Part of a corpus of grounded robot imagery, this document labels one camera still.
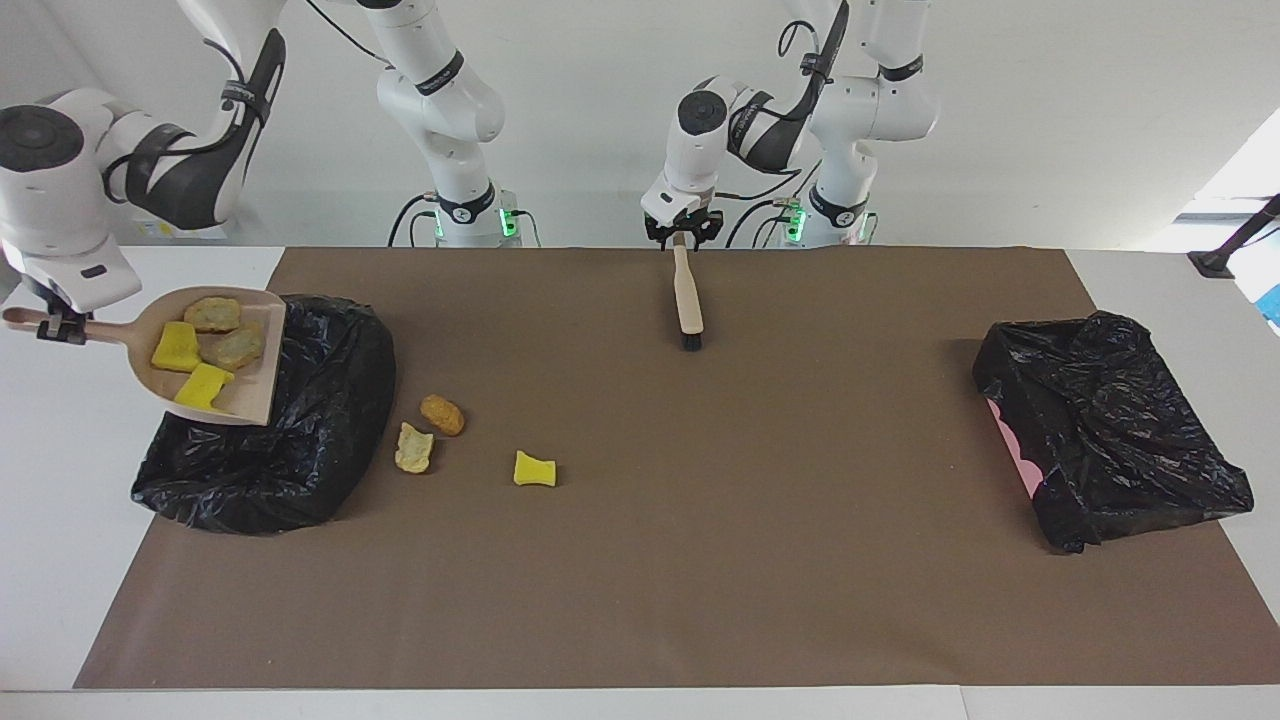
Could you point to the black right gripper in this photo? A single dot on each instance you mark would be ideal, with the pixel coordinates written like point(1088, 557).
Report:
point(64, 313)

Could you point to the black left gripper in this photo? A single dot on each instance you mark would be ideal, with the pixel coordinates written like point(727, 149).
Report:
point(685, 220)

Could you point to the beige hand brush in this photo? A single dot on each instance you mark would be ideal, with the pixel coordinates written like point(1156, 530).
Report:
point(688, 300)

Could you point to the yellow sponge piece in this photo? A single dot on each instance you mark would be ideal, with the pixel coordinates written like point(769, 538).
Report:
point(177, 346)
point(533, 470)
point(205, 387)

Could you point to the small pale stone chunk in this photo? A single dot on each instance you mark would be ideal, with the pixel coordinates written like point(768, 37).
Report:
point(212, 314)

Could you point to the large pale stone chunk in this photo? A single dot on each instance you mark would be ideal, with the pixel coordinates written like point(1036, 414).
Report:
point(234, 346)

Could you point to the beige plastic dustpan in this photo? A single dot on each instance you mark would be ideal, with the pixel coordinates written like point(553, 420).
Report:
point(262, 350)

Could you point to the brown potato-shaped lump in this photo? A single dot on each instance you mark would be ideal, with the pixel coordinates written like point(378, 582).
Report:
point(442, 414)

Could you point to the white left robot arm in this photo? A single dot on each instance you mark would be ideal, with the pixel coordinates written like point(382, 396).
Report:
point(870, 110)

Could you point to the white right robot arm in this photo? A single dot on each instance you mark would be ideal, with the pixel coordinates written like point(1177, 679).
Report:
point(440, 110)

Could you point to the black plastic trash bag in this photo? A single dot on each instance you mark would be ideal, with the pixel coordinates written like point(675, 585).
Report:
point(1110, 420)
point(300, 460)

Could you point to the pink plastic bin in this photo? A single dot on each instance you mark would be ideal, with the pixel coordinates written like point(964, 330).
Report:
point(1020, 455)

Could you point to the brown table mat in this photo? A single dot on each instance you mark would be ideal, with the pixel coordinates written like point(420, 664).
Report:
point(700, 600)

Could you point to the blue object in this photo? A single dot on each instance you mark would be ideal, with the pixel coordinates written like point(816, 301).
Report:
point(1272, 305)

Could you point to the white wall socket box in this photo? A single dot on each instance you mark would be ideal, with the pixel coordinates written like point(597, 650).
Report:
point(160, 233)

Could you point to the black camera stand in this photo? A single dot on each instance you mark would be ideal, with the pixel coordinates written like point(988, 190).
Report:
point(1225, 250)

